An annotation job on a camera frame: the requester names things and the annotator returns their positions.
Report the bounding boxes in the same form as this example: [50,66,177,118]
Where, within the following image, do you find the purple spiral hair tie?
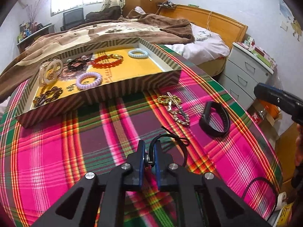
[76,72,103,90]

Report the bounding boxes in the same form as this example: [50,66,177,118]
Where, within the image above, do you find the white floral pillow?
[164,23,230,62]

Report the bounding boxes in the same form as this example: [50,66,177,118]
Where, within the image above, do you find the white drawer cabinet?
[216,42,275,110]

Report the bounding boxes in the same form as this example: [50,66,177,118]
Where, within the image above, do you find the black wristband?
[199,101,230,137]

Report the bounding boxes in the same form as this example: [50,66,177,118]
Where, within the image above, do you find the white tape roll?
[275,191,288,210]

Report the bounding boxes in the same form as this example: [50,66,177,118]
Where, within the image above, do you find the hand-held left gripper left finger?
[31,140,145,227]

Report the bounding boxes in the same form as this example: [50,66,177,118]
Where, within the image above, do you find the assorted bottles and boxes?
[18,21,43,40]

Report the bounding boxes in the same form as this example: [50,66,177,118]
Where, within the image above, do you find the striped cardboard box tray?
[15,37,182,127]

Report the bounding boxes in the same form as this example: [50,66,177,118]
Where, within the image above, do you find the translucent beige hair claw clip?
[38,58,63,87]

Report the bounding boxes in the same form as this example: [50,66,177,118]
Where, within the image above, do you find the dark brown sofa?
[86,6,122,22]

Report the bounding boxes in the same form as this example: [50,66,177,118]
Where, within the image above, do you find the wall map poster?
[279,0,303,39]

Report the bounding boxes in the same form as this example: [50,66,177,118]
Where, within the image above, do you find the wooden bed frame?
[159,4,248,76]

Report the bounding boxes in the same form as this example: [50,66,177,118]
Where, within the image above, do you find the red and gold bead bracelet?
[92,54,123,69]

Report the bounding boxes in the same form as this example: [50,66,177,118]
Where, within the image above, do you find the gold chain bracelet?
[157,92,190,125]

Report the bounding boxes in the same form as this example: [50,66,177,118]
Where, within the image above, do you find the light blue spiral hair tie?
[128,48,148,59]

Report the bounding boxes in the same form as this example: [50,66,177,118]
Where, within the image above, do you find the black television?
[62,8,85,30]

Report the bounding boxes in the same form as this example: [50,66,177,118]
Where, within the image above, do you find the orange box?
[260,99,283,119]

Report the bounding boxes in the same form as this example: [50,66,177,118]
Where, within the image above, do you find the boxes on cabinet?
[237,35,277,68]

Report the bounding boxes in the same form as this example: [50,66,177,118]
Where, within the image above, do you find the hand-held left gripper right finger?
[153,141,271,227]

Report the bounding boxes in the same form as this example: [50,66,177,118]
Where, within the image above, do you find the brown paw print blanket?
[0,13,196,103]

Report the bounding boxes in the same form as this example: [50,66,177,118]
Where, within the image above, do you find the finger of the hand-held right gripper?
[254,83,296,114]

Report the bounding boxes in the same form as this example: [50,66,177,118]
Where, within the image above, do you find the black hair tie grey balls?
[66,54,94,71]

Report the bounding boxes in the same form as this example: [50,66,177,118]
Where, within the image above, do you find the desk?
[16,24,55,52]

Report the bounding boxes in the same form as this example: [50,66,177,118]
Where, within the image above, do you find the pink green plaid cloth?
[0,44,283,227]

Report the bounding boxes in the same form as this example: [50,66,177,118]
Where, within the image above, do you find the pink flower branches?
[25,1,42,25]

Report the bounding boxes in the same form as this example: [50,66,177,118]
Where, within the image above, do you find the dark brown bead bracelet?
[33,86,63,107]

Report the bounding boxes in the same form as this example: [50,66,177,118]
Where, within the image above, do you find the power strip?
[157,1,177,9]

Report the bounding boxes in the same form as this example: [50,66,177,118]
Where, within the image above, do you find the black cord hair tie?
[145,126,190,168]

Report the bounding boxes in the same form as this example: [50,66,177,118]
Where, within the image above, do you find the black cable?
[242,177,278,216]

